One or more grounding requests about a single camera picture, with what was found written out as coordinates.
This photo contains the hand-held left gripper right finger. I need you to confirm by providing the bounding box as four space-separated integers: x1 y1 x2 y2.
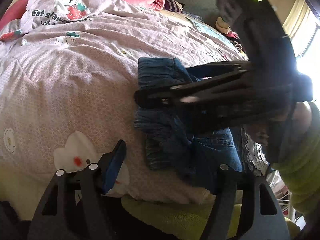
200 164 290 240

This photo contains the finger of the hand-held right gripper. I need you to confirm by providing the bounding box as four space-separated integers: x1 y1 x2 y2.
186 61 252 81
134 73 253 109

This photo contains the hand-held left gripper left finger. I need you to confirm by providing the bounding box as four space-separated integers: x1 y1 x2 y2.
29 139 127 240

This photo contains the blue denim pants lace trim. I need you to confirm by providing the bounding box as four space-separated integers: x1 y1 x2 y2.
133 57 272 195

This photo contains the person's right forearm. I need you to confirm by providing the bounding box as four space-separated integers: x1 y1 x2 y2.
271 101 320 220

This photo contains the person's right hand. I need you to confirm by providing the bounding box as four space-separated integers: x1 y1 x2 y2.
289 102 313 137

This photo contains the light blue towel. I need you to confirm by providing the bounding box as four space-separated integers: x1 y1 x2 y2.
185 17 230 45

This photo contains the pile of folded clothes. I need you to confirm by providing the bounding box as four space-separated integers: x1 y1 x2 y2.
215 17 248 54

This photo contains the cream curtain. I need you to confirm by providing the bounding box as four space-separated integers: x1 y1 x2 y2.
282 0 320 58

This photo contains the white metal rack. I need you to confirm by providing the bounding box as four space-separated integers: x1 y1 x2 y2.
270 170 300 220

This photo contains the grey headboard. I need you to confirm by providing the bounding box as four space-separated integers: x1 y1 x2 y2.
160 0 220 25

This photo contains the striped purple cloth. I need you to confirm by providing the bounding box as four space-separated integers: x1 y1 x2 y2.
160 0 185 13

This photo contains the pink strawberry print duvet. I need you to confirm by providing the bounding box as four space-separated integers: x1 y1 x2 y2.
0 0 250 205

